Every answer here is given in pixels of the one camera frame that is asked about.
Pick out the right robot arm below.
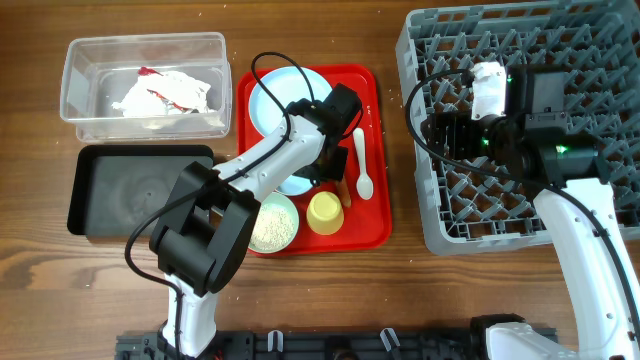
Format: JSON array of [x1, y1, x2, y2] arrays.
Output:
[[409, 62, 639, 359]]

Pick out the large light blue plate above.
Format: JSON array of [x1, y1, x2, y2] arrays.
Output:
[[249, 66, 332, 136]]

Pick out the black waste tray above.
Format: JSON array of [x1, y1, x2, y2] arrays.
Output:
[[67, 144, 214, 238]]

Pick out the red serving tray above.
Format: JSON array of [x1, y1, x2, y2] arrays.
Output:
[[234, 63, 394, 257]]

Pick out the white paper waste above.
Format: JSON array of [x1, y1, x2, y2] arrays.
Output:
[[111, 67, 211, 117]]

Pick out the clear plastic bin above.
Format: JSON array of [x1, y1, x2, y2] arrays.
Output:
[[59, 32, 233, 143]]

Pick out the small light blue bowl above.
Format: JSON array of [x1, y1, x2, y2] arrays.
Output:
[[275, 175, 313, 196]]

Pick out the right black cable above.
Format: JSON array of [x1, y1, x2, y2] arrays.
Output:
[[403, 68, 640, 331]]

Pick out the black cable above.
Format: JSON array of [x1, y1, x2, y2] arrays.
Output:
[[123, 51, 317, 360], [403, 68, 640, 331]]

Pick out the left black cable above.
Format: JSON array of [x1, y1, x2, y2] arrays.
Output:
[[123, 51, 317, 360]]

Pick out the white rice grains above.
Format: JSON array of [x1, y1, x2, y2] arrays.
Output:
[[250, 204, 297, 253]]

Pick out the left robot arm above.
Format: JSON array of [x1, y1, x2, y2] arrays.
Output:
[[149, 84, 362, 359]]

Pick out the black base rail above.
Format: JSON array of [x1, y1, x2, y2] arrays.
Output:
[[114, 327, 559, 360]]

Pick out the orange carrot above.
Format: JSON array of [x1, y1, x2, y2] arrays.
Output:
[[336, 179, 352, 208]]

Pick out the green bowl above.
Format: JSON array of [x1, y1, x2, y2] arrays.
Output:
[[249, 192, 300, 254]]

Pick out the white plastic spoon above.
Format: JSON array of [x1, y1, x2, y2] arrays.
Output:
[[353, 128, 374, 200]]

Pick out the yellow plastic cup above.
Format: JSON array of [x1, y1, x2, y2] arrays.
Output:
[[306, 191, 344, 235]]

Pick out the grey dishwasher rack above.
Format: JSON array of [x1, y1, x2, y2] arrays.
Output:
[[395, 1, 639, 255]]

